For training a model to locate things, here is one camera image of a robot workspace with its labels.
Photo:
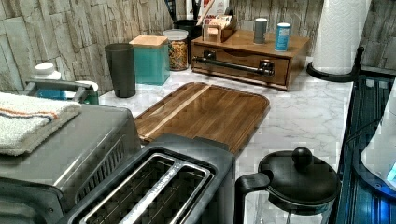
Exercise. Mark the wooden cutting board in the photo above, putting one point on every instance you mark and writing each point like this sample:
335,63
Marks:
197,109

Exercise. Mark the folded white striped towel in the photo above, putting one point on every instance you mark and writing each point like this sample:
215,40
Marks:
26,121

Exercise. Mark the black paper towel holder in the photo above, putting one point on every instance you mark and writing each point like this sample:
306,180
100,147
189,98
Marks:
349,77

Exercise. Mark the white capped water bottle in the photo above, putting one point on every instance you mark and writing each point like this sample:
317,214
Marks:
47,71

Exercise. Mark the white paper towel roll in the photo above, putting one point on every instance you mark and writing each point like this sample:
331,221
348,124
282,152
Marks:
339,34

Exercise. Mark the dark grey plastic cup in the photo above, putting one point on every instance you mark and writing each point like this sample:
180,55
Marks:
120,60

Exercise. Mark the wooden tea bag caddy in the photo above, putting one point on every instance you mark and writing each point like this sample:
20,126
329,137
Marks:
218,29

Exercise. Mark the black metal drawer handle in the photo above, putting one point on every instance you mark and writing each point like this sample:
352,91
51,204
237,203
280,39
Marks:
265,67

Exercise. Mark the wooden drawer box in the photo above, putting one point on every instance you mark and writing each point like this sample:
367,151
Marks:
240,49

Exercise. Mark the blue shaker can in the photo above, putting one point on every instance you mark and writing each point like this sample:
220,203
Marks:
282,36

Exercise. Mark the black utensil holder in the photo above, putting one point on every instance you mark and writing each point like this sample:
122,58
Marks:
190,26

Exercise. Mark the silver toaster oven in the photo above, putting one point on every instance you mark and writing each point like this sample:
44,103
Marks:
42,186

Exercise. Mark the teal canister with wooden lid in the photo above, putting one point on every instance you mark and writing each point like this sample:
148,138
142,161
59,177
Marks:
151,59

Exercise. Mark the black lid french press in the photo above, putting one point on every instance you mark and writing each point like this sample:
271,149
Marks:
297,181

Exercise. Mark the grey shaker can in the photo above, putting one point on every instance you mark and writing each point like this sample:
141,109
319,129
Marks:
260,25

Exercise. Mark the black two-slot toaster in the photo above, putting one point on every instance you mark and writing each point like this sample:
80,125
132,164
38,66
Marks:
172,180

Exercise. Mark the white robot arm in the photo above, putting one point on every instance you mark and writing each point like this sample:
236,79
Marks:
379,156

